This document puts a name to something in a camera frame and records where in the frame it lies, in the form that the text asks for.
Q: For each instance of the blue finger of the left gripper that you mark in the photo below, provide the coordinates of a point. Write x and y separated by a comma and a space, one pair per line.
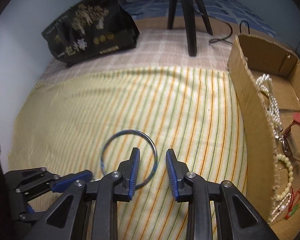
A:
30, 209
60, 184

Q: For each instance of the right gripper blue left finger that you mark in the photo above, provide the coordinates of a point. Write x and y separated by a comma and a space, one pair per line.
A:
89, 208

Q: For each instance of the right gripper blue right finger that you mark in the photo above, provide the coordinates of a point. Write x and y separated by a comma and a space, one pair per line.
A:
236, 218

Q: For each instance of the yellow striped bed sheet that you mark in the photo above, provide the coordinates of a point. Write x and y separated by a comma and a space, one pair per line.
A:
92, 122

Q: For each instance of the open cardboard box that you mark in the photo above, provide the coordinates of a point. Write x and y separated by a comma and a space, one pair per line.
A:
250, 57

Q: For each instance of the black snack bag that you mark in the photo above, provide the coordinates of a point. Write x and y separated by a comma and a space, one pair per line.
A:
90, 29

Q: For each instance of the black tripod stand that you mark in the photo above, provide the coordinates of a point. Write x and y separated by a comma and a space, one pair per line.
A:
189, 19

